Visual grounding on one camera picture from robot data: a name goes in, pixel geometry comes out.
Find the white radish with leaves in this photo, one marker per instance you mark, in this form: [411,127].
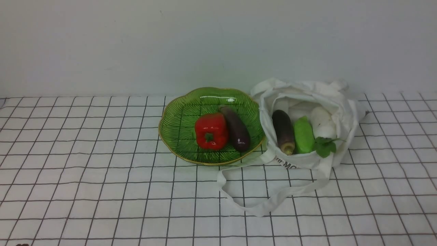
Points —
[322,124]

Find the light green vegetable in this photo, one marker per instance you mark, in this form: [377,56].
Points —
[304,138]

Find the dark purple carrot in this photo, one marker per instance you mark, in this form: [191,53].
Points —
[284,131]

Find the green leaf-shaped plate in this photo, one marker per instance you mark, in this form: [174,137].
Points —
[177,126]

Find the white grid tablecloth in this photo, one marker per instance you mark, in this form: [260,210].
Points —
[91,171]

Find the white cloth tote bag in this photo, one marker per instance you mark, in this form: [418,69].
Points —
[297,98]

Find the red bell pepper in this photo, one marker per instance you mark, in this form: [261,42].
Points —
[211,131]

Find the dark purple eggplant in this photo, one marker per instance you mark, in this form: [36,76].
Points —
[238,133]

